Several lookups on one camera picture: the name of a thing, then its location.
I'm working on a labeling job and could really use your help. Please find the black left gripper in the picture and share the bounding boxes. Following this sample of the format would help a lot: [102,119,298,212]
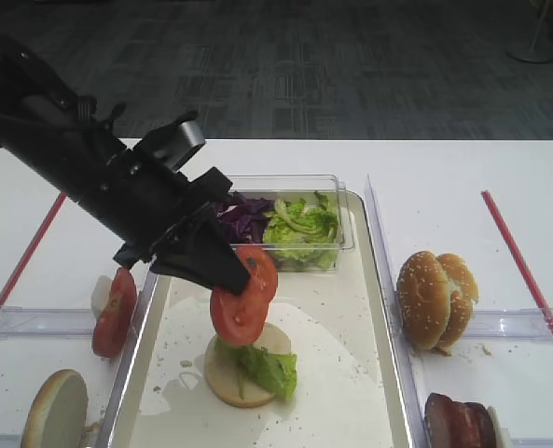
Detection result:
[5,127,250,295]

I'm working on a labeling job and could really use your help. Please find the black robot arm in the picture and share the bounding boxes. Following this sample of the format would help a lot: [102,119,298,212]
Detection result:
[0,35,250,293]

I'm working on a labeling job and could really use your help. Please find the green lettuce pile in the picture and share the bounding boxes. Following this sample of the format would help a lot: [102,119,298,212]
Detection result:
[262,191,339,271]

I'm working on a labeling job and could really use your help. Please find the green lettuce leaf on bun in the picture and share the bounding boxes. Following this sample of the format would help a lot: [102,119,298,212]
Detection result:
[214,337,297,407]

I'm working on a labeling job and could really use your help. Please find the dark red meat patties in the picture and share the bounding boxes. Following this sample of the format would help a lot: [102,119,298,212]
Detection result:
[424,393,497,448]

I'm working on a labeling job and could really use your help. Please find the shredded purple cabbage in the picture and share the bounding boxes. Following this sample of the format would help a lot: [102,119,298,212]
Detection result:
[212,191,274,244]

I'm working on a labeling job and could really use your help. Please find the clear plastic salad container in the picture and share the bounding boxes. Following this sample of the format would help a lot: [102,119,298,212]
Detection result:
[212,175,354,272]

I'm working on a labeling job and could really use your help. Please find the bottom bun slice on tray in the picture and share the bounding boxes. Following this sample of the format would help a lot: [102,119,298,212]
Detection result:
[204,323,297,408]

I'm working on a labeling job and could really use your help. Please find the left red tape strip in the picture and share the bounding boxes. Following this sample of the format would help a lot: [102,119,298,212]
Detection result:
[0,193,66,311]

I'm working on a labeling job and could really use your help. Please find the red tape strip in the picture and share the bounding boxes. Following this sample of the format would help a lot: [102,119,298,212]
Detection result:
[0,193,66,311]
[480,190,553,336]

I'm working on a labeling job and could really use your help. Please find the white metal tray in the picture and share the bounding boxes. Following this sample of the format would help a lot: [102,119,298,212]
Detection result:
[97,192,411,447]

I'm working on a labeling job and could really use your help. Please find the left clear acrylic divider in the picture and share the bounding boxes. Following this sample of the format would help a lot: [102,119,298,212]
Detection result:
[95,274,158,447]

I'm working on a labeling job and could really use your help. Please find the clear acrylic divider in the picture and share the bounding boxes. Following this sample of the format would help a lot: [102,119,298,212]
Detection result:
[95,274,158,447]
[365,176,430,447]

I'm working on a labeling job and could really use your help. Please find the upright bun slice left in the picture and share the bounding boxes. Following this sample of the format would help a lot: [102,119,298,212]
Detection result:
[21,369,89,448]

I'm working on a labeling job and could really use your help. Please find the front sesame bun top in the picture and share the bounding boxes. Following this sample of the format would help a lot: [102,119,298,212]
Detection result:
[396,251,450,350]

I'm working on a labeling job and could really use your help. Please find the sesame bun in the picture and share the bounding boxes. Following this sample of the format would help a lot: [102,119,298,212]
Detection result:
[435,253,478,354]
[396,251,450,350]

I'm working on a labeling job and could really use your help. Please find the right clear acrylic divider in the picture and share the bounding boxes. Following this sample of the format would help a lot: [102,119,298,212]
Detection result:
[365,176,430,447]

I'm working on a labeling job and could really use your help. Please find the rear sesame bun top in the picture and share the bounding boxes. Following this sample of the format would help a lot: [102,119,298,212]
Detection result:
[435,253,478,354]

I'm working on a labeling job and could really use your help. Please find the right red tape strip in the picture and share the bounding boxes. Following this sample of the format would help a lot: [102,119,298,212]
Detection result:
[480,190,553,336]

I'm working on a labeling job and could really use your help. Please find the white patty holder block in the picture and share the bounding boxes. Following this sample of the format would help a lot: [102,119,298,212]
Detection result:
[487,406,514,448]

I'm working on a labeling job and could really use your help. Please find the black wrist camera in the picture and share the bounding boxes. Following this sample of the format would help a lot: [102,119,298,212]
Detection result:
[133,110,206,172]

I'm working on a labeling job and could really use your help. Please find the upper left clear rail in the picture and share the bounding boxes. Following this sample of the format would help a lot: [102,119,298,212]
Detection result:
[0,306,96,338]

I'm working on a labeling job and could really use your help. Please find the clear rail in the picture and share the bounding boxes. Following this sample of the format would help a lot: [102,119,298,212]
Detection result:
[0,306,96,338]
[510,438,553,448]
[463,308,553,342]
[0,431,101,448]

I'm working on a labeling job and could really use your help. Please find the lower left clear rail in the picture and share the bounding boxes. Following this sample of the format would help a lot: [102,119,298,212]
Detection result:
[0,431,101,448]

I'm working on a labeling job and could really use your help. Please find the upper right clear rail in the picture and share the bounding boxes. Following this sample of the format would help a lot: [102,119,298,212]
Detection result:
[463,308,553,342]

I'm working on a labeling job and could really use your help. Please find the lower right clear rail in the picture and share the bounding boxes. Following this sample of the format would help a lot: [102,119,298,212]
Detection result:
[510,438,553,448]

